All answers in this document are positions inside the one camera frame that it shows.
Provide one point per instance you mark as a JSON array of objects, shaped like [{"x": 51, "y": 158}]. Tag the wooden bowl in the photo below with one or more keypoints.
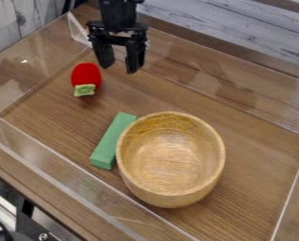
[{"x": 170, "y": 158}]

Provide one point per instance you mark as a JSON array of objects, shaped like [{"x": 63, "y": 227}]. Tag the green rectangular block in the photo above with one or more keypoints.
[{"x": 103, "y": 157}]

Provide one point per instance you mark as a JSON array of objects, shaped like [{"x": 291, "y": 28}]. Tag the black table leg bracket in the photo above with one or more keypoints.
[{"x": 27, "y": 226}]

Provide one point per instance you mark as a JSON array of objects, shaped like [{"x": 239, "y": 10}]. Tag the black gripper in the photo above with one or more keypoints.
[{"x": 132, "y": 37}]

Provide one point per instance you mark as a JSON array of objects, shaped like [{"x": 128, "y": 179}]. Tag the clear acrylic corner bracket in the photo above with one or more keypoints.
[{"x": 78, "y": 31}]

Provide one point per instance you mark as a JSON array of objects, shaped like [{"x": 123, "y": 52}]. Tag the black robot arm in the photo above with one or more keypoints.
[{"x": 118, "y": 13}]

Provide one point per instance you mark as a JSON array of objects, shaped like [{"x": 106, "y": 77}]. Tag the red plush strawberry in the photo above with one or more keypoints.
[{"x": 86, "y": 79}]

